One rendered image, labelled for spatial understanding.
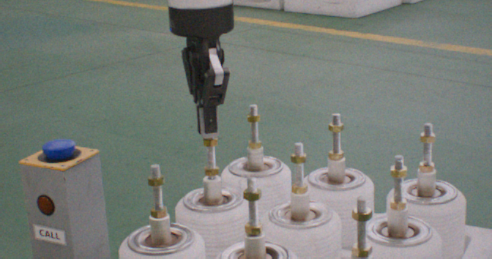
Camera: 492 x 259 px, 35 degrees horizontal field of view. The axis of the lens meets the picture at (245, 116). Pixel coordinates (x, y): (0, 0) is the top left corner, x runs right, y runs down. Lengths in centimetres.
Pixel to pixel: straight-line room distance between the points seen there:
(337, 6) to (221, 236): 260
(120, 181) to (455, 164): 74
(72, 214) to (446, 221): 45
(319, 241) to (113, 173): 96
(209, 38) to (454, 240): 38
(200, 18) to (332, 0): 263
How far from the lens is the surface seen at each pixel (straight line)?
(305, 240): 90
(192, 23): 89
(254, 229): 82
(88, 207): 101
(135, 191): 170
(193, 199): 99
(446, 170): 176
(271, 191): 105
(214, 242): 96
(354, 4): 344
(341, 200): 100
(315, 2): 355
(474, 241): 106
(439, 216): 97
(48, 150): 99
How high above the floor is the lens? 65
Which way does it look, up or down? 18 degrees down
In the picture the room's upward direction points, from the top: 3 degrees counter-clockwise
